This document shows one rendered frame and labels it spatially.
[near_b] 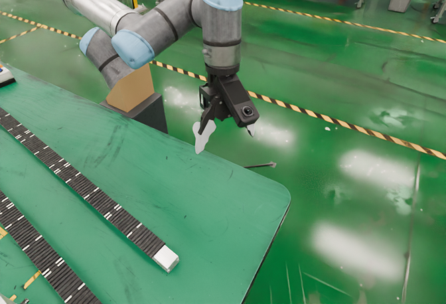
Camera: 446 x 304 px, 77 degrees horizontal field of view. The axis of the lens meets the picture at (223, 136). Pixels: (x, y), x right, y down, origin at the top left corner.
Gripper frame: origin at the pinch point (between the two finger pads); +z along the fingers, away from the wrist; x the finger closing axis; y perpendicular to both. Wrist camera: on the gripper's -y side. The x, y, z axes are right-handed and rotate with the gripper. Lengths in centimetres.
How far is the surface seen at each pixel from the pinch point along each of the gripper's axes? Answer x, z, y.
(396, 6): -407, 36, 235
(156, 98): 0, 17, 69
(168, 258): 19.1, 26.3, -3.7
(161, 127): -1, 34, 71
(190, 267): 14.7, 29.5, -6.7
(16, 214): 54, 23, 28
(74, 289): 41.2, 26.8, -0.6
